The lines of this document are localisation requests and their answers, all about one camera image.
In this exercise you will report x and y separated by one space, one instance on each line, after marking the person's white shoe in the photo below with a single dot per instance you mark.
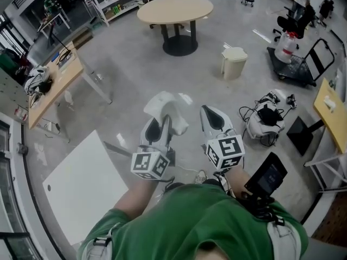
201 176

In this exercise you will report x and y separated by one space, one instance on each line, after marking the person's left forearm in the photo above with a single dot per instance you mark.
138 199

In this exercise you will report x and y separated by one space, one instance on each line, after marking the black chest-mounted screen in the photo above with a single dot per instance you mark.
267 176

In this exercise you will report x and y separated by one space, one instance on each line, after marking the black platform trolley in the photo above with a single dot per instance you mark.
292 69

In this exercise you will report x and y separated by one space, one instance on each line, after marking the small white-framed table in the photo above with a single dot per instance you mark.
54 16

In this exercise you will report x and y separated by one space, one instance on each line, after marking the green basket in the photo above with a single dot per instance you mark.
97 26

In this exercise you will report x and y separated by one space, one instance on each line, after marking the clear water jug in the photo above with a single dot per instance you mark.
286 47

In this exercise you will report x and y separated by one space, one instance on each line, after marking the white angled rack frame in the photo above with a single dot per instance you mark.
325 161

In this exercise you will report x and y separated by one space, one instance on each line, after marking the white power strip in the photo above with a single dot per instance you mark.
51 126

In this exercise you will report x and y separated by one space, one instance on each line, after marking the black wheeled office chair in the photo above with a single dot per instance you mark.
287 24

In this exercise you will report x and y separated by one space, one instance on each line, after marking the white vest bundle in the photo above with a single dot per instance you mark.
33 77

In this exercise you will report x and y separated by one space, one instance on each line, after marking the white cloth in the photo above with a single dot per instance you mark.
160 101

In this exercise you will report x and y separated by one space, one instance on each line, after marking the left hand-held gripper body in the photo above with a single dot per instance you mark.
147 164

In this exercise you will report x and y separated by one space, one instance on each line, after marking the small white crumpled object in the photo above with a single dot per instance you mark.
330 103

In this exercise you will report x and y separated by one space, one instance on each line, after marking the white rectangular table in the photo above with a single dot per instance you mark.
81 188

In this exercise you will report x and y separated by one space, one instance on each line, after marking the person's right forearm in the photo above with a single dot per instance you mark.
238 180

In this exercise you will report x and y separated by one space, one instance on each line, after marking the long wooden desk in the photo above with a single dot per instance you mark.
62 83

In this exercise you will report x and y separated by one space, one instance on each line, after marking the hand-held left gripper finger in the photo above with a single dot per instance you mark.
168 134
151 131

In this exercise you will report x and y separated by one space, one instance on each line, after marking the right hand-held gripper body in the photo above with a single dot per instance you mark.
226 152

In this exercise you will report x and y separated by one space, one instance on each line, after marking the person's green shirt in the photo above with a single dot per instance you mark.
189 226

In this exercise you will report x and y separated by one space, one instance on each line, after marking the wooden step platform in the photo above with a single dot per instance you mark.
82 39

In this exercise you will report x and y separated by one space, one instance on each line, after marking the beige lidded trash bin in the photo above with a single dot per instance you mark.
234 64

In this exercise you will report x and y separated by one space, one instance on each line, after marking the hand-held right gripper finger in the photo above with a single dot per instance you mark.
208 129
225 123

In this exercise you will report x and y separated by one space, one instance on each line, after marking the yellow-topped stand table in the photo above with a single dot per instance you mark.
330 123

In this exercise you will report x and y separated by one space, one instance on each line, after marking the round wooden table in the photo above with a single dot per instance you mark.
173 9

